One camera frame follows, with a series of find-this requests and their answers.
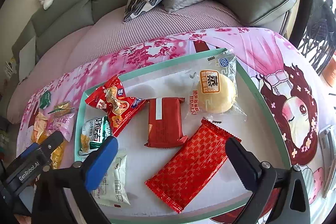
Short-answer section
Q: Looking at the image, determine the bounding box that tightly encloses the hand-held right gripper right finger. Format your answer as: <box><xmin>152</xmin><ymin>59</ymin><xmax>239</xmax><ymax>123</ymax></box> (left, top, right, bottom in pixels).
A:
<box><xmin>225</xmin><ymin>137</ymin><xmax>311</xmax><ymax>224</ymax></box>

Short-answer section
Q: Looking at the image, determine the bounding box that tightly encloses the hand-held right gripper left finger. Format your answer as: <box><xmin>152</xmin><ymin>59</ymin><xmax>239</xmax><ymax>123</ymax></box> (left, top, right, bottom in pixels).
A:
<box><xmin>31</xmin><ymin>136</ymin><xmax>118</xmax><ymax>224</ymax></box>

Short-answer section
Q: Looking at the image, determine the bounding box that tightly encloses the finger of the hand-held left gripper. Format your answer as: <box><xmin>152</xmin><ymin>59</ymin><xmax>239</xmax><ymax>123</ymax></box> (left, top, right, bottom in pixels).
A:
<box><xmin>20</xmin><ymin>143</ymin><xmax>40</xmax><ymax>159</ymax></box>
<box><xmin>39</xmin><ymin>131</ymin><xmax>65</xmax><ymax>155</ymax></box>

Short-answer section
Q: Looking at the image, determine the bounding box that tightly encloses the pink purple bread packet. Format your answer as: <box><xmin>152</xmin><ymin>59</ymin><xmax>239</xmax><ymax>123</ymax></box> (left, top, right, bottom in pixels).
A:
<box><xmin>51</xmin><ymin>111</ymin><xmax>76</xmax><ymax>142</ymax></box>

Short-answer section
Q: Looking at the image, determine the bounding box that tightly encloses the white snack packet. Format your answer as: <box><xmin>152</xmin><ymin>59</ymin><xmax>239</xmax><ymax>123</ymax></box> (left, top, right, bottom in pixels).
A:
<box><xmin>92</xmin><ymin>149</ymin><xmax>131</xmax><ymax>208</ymax></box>

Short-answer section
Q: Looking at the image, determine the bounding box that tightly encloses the green and white packet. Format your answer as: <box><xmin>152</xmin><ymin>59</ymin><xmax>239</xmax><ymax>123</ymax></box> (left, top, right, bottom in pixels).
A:
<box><xmin>78</xmin><ymin>116</ymin><xmax>113</xmax><ymax>157</ymax></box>

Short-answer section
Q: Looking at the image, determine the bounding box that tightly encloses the small green packet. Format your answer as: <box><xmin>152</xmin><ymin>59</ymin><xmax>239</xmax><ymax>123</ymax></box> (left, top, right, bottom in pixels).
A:
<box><xmin>39</xmin><ymin>90</ymin><xmax>52</xmax><ymax>109</ymax></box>

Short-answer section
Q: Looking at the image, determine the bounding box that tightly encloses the red patterned packet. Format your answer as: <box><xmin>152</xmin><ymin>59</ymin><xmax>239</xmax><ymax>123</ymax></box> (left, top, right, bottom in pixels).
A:
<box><xmin>145</xmin><ymin>119</ymin><xmax>242</xmax><ymax>214</ymax></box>

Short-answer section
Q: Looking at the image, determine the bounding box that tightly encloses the red twisted snack packet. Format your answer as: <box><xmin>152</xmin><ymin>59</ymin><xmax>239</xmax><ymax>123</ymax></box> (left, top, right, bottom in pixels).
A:
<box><xmin>84</xmin><ymin>75</ymin><xmax>147</xmax><ymax>138</ymax></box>

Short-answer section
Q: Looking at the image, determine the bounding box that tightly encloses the dark red bar packet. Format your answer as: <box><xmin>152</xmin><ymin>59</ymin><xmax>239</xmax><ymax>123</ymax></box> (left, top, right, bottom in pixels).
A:
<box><xmin>144</xmin><ymin>97</ymin><xmax>189</xmax><ymax>148</ymax></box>

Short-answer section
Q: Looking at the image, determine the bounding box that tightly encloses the clear steamed bun packet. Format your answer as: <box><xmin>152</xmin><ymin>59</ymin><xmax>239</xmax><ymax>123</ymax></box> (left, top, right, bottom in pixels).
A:
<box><xmin>185</xmin><ymin>49</ymin><xmax>247</xmax><ymax>122</ymax></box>

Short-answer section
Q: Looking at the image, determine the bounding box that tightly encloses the teal shallow cardboard box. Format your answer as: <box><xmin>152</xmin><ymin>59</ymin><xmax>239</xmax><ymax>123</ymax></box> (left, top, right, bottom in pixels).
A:
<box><xmin>74</xmin><ymin>48</ymin><xmax>289</xmax><ymax>224</ymax></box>

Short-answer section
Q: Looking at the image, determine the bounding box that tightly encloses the white cushion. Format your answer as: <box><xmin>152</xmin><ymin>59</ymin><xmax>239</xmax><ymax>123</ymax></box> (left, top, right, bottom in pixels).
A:
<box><xmin>18</xmin><ymin>35</ymin><xmax>38</xmax><ymax>84</ymax></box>

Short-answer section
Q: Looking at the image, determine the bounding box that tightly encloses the silver metal object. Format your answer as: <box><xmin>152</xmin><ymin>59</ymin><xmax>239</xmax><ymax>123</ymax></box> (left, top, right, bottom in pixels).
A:
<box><xmin>322</xmin><ymin>135</ymin><xmax>336</xmax><ymax>199</ymax></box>

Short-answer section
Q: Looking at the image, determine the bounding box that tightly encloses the pink printed blanket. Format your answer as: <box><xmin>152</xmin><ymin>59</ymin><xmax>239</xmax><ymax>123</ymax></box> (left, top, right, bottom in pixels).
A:
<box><xmin>16</xmin><ymin>26</ymin><xmax>336</xmax><ymax>224</ymax></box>

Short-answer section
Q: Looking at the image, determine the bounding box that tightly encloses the black metal chair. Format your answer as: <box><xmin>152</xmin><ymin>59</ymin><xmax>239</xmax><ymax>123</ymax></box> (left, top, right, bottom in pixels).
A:
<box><xmin>298</xmin><ymin>0</ymin><xmax>336</xmax><ymax>76</ymax></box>

